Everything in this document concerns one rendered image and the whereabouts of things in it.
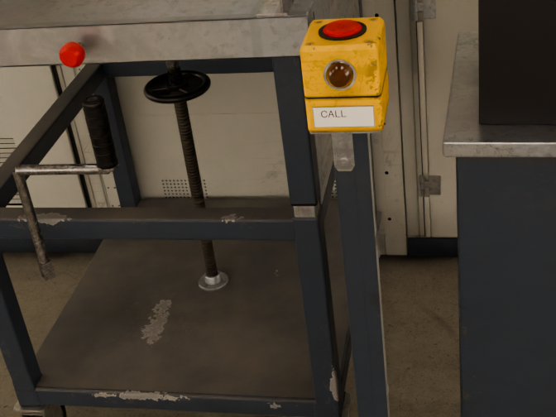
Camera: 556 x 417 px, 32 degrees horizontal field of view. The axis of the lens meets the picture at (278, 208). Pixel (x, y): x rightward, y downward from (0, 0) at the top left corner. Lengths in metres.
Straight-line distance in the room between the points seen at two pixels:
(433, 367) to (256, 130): 0.63
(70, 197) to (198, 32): 1.10
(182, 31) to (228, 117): 0.84
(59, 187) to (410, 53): 0.88
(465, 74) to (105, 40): 0.47
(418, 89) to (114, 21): 0.87
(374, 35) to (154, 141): 1.23
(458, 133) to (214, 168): 1.12
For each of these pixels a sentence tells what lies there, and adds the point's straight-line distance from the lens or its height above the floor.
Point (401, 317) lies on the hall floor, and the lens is 2.03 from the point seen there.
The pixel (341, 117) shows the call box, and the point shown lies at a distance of 1.00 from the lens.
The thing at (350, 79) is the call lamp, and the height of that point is 0.87.
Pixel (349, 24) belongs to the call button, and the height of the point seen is 0.91.
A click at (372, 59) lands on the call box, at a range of 0.97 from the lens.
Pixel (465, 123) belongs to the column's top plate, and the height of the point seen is 0.75.
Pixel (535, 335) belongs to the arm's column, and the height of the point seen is 0.47.
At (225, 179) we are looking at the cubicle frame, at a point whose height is 0.21.
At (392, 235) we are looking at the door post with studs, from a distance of 2.17.
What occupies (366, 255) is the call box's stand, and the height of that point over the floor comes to 0.63.
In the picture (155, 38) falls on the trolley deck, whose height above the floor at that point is 0.82.
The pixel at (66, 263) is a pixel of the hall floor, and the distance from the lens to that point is 2.37.
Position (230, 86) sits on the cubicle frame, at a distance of 2.04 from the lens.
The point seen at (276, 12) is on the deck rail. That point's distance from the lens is 1.22.
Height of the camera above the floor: 1.27
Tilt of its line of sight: 32 degrees down
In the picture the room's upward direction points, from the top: 8 degrees counter-clockwise
